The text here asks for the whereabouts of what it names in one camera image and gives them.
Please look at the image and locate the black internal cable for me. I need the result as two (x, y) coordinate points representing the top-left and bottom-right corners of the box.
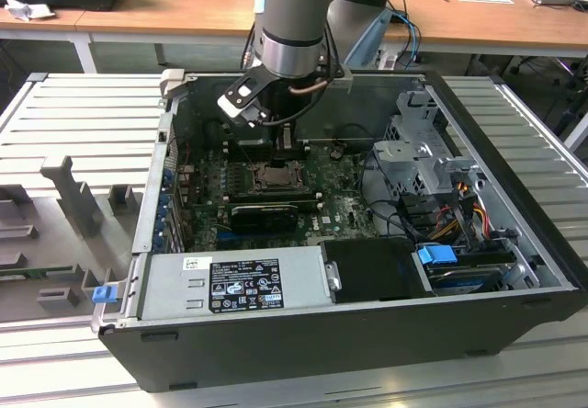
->
(360, 149), (415, 240)

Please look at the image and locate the blue case latch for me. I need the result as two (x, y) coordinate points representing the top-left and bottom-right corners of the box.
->
(91, 285), (117, 306)

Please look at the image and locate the hard disk in blue carrier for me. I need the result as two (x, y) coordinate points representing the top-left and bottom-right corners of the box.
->
(411, 244), (503, 297)

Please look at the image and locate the blue cable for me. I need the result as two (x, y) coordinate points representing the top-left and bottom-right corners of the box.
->
(390, 10), (423, 65)

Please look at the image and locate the green motherboard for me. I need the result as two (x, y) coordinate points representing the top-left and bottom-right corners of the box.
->
(176, 143), (382, 253)

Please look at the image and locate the thin wire locking lever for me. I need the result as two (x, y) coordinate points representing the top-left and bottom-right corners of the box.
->
(228, 142), (259, 171)

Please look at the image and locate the metal socket cover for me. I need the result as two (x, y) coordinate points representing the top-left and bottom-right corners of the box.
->
(252, 163), (308, 192)

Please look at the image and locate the yellow red wire bundle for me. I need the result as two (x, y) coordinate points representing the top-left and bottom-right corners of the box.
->
(426, 182), (489, 244)

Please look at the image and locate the black RAM slot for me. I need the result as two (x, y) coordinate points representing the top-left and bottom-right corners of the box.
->
(228, 198), (323, 212)
(238, 139), (308, 153)
(243, 149), (305, 161)
(227, 189), (314, 203)

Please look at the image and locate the silver metal drive cage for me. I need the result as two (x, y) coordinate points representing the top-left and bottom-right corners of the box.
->
(370, 88), (489, 208)

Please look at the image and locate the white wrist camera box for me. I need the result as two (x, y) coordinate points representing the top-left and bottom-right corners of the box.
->
(217, 76), (270, 128)

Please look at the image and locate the black graphics card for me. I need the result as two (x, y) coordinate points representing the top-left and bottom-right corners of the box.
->
(229, 203), (298, 233)

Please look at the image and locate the black plastic shroud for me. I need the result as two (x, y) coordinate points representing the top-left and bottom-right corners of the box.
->
(319, 237), (435, 304)

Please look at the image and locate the CPU socket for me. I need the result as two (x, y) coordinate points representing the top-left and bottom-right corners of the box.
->
(250, 162), (310, 194)

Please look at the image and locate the white power adapter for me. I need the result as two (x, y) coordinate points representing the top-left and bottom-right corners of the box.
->
(375, 48), (399, 71)

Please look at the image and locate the black PC case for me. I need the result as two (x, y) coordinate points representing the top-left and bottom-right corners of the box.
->
(89, 68), (588, 393)

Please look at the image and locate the grey case handle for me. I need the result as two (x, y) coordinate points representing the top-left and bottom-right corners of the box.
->
(159, 68), (186, 102)

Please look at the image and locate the crumpled white paper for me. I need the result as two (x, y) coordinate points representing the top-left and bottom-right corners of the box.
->
(4, 0), (57, 23)

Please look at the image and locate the green RAM stick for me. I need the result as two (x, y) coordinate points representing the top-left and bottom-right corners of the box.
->
(0, 265), (75, 281)

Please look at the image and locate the long wooden desk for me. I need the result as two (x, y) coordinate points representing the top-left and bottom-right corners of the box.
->
(75, 0), (588, 74)

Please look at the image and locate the grey power supply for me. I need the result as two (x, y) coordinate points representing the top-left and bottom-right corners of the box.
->
(140, 245), (333, 321)

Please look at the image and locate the grey parts rack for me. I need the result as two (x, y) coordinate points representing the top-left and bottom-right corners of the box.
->
(0, 154), (140, 323)

